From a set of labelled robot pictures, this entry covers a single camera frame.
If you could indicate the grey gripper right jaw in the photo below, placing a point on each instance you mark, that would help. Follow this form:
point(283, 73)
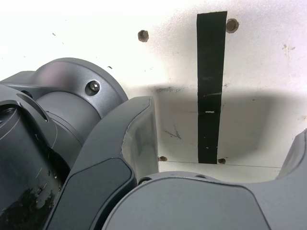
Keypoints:
point(192, 206)

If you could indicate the black tape strip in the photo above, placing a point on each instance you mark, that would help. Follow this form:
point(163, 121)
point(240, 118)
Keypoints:
point(211, 72)

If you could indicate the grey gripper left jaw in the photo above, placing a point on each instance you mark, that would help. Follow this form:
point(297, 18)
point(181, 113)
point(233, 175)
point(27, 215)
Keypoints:
point(100, 153)

